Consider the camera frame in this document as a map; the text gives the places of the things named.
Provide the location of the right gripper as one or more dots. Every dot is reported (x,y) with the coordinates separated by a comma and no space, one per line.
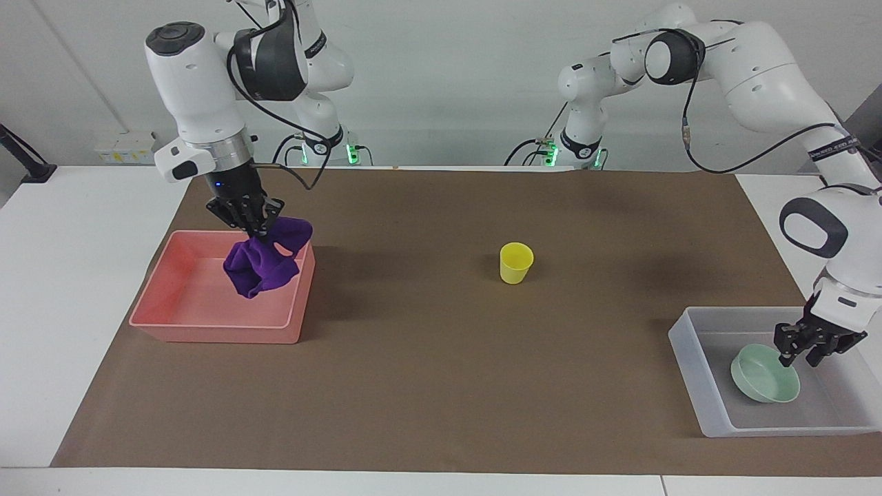
(236,184)

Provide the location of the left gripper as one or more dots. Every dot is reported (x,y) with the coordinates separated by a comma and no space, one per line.
(815,313)

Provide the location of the purple cloth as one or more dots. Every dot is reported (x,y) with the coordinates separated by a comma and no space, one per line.
(265,265)

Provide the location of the light green bowl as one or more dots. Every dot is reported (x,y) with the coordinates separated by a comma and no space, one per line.
(761,379)

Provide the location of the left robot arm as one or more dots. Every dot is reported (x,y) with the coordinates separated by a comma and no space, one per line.
(765,83)

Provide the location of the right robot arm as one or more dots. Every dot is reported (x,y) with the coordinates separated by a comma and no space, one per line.
(193,83)

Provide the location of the translucent white plastic bin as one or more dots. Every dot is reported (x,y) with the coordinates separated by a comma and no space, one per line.
(730,420)

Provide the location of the pink plastic bin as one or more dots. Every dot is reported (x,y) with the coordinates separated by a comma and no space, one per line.
(186,303)

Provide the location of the black stand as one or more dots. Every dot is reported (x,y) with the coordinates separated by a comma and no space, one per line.
(27,162)

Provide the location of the yellow plastic cup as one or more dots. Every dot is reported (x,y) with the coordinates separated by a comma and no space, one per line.
(515,265)

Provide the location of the white wall socket box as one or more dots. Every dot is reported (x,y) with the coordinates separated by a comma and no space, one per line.
(124,148)

